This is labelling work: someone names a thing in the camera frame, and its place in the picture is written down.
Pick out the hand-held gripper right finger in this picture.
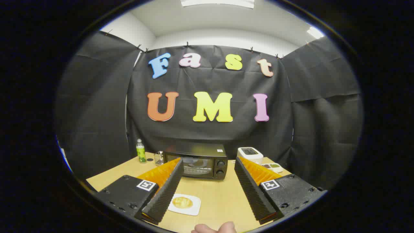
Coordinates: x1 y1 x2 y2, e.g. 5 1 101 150
234 157 327 225

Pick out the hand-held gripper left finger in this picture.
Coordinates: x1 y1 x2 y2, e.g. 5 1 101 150
95 158 184 226

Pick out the golden bread bun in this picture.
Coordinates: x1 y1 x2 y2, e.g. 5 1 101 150
172 196 194 209

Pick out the black toaster oven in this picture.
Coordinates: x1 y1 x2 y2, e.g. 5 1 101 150
163 143 228 180

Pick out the white pop-up toaster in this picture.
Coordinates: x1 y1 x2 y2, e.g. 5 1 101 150
237 147 264 165

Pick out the white square plate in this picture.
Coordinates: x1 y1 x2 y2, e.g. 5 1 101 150
167 194 202 216

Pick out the white divided snack dish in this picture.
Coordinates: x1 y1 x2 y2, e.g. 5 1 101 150
261 163 284 173

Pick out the green label plastic bottle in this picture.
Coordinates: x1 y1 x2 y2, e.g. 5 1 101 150
136 139 147 163

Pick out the small ceiling light panel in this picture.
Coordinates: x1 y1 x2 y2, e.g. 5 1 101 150
306 27 325 39

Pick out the large ceiling light panel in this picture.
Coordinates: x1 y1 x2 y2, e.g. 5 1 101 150
180 0 255 9

